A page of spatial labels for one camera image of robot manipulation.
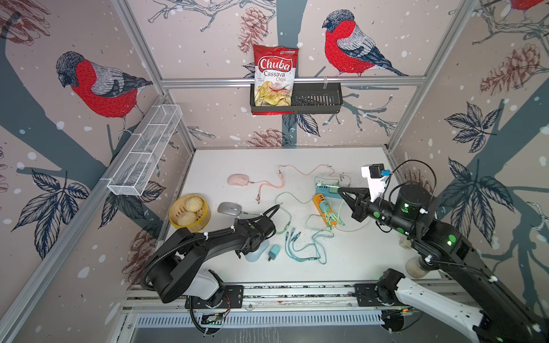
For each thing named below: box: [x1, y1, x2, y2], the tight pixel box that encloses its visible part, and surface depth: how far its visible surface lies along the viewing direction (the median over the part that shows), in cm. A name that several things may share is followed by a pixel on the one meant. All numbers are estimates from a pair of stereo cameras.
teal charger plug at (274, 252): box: [268, 244, 281, 262], surface depth 83 cm
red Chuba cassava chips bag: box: [251, 44, 300, 116], surface depth 86 cm
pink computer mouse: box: [227, 172, 250, 187], surface depth 106 cm
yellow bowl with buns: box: [168, 193, 212, 233], surface depth 94 cm
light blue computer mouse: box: [245, 239, 270, 263], surface depth 83 cm
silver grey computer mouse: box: [217, 201, 242, 216], surface depth 98 cm
